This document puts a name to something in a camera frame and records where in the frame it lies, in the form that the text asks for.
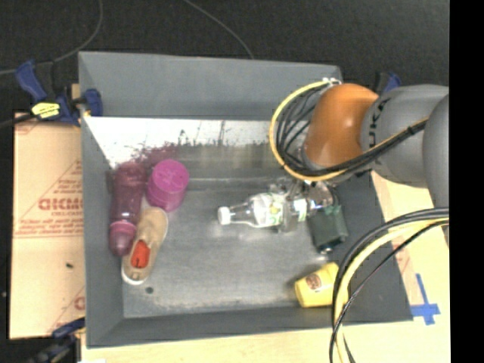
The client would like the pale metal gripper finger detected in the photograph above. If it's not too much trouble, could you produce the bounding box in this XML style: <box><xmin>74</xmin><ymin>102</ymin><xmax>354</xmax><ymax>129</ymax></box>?
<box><xmin>281</xmin><ymin>213</ymin><xmax>303</xmax><ymax>235</ymax></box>
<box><xmin>277</xmin><ymin>182</ymin><xmax>302</xmax><ymax>204</ymax></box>

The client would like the dark green flat block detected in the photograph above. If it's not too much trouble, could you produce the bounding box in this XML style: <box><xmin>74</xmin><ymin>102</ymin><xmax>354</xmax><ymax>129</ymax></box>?
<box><xmin>306</xmin><ymin>205</ymin><xmax>349</xmax><ymax>255</ymax></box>

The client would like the clear plastic bottle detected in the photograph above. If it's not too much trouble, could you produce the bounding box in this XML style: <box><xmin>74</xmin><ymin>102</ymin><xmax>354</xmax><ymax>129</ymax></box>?
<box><xmin>217</xmin><ymin>192</ymin><xmax>308</xmax><ymax>234</ymax></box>

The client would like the yellow plastic container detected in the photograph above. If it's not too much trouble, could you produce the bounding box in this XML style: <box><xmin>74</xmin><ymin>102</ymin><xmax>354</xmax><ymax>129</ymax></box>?
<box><xmin>293</xmin><ymin>262</ymin><xmax>341</xmax><ymax>309</ymax></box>

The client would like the grey metal bin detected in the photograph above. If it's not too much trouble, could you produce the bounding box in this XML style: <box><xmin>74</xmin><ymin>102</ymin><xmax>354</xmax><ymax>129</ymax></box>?
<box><xmin>77</xmin><ymin>51</ymin><xmax>414</xmax><ymax>347</ymax></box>

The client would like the magenta plastic cup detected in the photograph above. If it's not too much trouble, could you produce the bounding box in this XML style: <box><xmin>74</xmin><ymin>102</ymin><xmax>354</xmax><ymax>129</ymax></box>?
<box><xmin>145</xmin><ymin>159</ymin><xmax>191</xmax><ymax>213</ymax></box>

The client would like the beige shoe red inside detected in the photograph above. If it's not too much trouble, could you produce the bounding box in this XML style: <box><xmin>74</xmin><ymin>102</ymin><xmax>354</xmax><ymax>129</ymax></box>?
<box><xmin>120</xmin><ymin>206</ymin><xmax>169</xmax><ymax>286</ymax></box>

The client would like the purple plastic bottle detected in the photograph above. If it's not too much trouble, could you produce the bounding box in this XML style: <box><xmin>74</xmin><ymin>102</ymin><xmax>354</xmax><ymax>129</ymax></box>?
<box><xmin>107</xmin><ymin>162</ymin><xmax>148</xmax><ymax>258</ymax></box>

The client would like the brown cardboard board red print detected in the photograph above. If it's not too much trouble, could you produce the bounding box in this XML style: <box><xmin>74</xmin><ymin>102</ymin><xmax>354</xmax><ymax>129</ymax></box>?
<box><xmin>8</xmin><ymin>110</ymin><xmax>87</xmax><ymax>340</ymax></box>

